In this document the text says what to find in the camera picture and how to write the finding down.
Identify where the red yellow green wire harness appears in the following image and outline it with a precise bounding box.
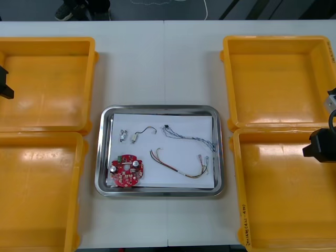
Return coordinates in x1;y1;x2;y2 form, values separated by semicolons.
149;148;211;180

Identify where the person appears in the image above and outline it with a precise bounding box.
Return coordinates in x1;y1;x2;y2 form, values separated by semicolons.
54;0;111;22

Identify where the yellow-orange plastic bin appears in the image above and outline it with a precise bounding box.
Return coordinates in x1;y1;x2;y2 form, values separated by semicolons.
0;36;100;133
229;128;336;252
219;35;336;132
0;132;89;252

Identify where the small metal solenoid with cable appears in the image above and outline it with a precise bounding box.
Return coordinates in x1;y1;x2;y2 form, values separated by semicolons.
130;125;158;144

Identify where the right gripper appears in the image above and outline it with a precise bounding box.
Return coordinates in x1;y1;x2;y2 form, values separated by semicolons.
302;128;336;164

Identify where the white paper sheet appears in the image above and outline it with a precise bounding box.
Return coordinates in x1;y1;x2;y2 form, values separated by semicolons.
106;112;216;189

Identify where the blue-white twisted wire harness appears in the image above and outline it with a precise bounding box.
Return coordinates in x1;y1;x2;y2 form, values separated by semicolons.
160;124;219;154

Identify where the steel tray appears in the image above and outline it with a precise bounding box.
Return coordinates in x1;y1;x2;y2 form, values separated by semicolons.
94;104;226;197

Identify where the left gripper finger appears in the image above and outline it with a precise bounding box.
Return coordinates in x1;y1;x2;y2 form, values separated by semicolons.
0;65;9;88
0;83;15;100

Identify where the round red circuit board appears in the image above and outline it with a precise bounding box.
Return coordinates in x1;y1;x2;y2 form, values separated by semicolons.
109;154;146;188

